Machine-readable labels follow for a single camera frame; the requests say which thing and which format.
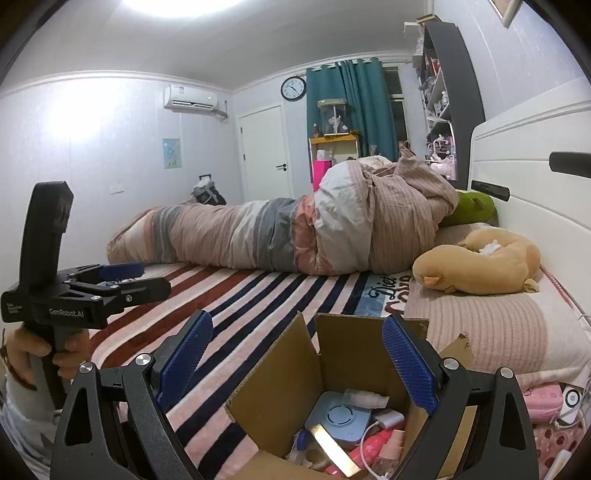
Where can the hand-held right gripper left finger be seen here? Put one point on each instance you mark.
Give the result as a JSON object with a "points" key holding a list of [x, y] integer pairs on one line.
{"points": [[182, 364]]}

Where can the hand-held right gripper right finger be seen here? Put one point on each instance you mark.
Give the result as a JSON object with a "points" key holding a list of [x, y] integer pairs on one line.
{"points": [[408, 364]]}

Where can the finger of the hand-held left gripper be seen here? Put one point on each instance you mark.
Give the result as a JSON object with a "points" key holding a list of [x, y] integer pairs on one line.
{"points": [[143, 290], [124, 270]]}

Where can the light blue square device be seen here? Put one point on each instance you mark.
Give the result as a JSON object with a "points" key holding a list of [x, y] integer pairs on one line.
{"points": [[341, 415]]}

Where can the pink bottle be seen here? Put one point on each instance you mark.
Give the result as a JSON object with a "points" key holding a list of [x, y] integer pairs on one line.
{"points": [[371, 443]]}

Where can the brown cardboard box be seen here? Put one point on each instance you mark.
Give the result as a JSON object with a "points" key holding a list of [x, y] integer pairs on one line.
{"points": [[277, 369]]}

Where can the gold rectangular bar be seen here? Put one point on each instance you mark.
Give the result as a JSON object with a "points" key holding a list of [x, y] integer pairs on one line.
{"points": [[333, 448]]}

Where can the white and blue tube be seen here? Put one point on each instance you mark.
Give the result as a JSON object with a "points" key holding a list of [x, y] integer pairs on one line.
{"points": [[301, 443]]}

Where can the person's left forearm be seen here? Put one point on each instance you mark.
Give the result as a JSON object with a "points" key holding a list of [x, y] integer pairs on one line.
{"points": [[23, 415]]}

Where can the person's left hand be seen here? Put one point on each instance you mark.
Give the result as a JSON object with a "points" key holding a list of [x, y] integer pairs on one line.
{"points": [[69, 353]]}

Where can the beige ribbed pillow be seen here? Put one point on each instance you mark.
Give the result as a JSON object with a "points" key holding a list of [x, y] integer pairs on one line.
{"points": [[498, 327]]}

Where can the rolled striped duvet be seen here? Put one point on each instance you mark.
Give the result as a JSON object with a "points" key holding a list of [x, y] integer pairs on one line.
{"points": [[231, 230]]}

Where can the tan plush toy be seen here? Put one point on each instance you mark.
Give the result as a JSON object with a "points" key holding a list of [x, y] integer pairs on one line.
{"points": [[461, 272]]}

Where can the pink pouch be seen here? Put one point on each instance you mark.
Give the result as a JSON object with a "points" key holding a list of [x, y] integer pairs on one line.
{"points": [[542, 401]]}

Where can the pink polka-dot sheet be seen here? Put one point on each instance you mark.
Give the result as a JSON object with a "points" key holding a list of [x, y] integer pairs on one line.
{"points": [[554, 438]]}

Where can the white round-faced device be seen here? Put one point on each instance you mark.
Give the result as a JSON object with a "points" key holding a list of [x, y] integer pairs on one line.
{"points": [[571, 399]]}

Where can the green plush toy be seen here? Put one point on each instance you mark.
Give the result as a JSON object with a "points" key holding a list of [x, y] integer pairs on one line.
{"points": [[475, 207]]}

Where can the white door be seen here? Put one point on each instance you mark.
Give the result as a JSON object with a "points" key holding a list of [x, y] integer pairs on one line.
{"points": [[263, 152]]}

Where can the white air conditioner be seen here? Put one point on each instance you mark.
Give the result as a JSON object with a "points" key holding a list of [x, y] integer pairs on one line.
{"points": [[189, 99]]}

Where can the pink bag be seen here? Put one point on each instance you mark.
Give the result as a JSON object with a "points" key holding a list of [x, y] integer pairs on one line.
{"points": [[322, 175]]}

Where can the yellow shelf unit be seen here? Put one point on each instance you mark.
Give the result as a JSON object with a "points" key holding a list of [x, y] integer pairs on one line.
{"points": [[332, 139]]}

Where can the white headboard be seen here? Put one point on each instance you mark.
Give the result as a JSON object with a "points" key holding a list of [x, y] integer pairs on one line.
{"points": [[531, 152]]}

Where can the glass display case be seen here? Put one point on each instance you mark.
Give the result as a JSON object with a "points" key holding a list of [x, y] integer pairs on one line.
{"points": [[333, 117]]}

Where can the window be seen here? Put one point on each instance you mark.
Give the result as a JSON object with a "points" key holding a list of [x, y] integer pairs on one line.
{"points": [[395, 106]]}

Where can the teal curtain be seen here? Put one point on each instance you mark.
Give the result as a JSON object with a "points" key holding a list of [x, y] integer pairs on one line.
{"points": [[369, 101]]}

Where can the ceiling light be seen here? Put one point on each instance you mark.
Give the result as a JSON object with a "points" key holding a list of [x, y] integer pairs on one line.
{"points": [[184, 7]]}

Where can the dark bookshelf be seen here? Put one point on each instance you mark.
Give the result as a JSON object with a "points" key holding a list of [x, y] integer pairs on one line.
{"points": [[461, 83]]}

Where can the blue wall poster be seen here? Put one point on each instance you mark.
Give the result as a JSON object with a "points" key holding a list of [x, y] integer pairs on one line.
{"points": [[171, 153]]}

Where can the round wall clock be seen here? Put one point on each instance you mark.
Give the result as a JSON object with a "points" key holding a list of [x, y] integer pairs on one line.
{"points": [[293, 88]]}

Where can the wall picture frame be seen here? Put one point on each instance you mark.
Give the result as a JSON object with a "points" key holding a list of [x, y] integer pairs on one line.
{"points": [[512, 9]]}

